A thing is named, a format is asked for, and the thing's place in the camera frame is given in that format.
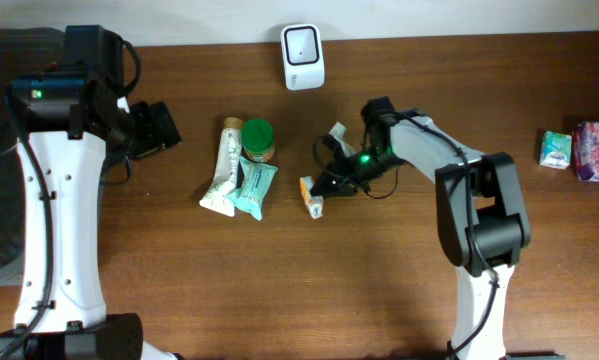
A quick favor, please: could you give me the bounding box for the teal wet wipes pack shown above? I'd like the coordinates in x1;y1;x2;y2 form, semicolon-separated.
228;156;278;221

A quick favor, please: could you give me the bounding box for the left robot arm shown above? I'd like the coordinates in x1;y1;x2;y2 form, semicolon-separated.
0;25;181;360

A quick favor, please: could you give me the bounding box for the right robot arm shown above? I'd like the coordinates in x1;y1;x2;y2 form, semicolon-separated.
308;97;531;359

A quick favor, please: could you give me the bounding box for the red purple tissue pack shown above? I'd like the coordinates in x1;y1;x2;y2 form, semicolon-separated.
573;122;599;182

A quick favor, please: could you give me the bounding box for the small teal gum box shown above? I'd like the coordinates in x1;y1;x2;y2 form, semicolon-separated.
539;131;572;170

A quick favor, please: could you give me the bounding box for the orange small tissue pack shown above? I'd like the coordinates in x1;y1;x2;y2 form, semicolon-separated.
299;176;324;219

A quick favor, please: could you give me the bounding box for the green lid jar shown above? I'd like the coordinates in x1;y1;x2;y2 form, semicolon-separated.
241;118;275;163

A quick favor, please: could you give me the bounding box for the white floral tube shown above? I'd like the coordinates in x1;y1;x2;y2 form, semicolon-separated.
199;117;244;217

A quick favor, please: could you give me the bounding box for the white barcode scanner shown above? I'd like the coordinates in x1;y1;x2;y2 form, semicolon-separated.
280;24;325;91

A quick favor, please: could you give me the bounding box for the grey plastic mesh basket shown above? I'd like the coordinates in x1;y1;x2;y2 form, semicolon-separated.
0;28;64;286

